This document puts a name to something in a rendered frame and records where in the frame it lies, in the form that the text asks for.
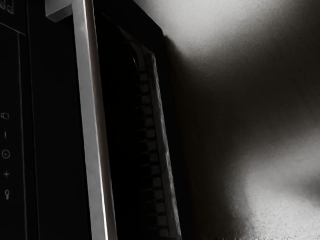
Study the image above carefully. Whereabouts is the black oven with silver handle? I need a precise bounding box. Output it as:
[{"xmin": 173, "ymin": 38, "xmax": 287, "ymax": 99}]
[{"xmin": 0, "ymin": 0, "xmax": 195, "ymax": 240}]

